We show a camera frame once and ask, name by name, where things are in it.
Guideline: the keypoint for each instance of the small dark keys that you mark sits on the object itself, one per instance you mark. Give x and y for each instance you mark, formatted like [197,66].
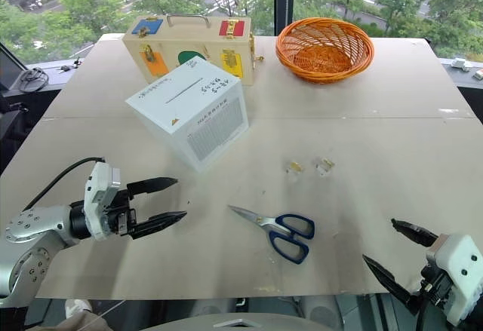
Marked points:
[69,66]

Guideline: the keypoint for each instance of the wooden latch lock box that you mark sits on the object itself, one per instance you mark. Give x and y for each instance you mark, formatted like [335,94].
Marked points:
[196,40]

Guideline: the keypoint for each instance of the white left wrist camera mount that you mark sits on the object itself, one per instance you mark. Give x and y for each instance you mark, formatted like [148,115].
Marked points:
[99,195]

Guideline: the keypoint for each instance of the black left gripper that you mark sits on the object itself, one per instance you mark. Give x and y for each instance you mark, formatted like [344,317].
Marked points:
[122,219]

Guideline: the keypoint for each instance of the dark monitor screen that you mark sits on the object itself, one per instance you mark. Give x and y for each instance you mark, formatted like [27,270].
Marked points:
[10,69]

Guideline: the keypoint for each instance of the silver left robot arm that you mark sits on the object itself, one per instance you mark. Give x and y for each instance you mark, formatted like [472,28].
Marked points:
[34,227]

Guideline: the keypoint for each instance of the orange wicker basket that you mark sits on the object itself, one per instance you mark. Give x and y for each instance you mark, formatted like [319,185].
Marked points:
[324,54]

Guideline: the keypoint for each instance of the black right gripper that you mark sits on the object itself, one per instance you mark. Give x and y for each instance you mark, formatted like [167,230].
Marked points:
[437,284]

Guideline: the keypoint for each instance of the small white box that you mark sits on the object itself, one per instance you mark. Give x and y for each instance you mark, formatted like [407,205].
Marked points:
[461,64]
[479,74]

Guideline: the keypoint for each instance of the white cardboard box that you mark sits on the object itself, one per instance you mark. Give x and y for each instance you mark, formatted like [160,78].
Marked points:
[181,120]

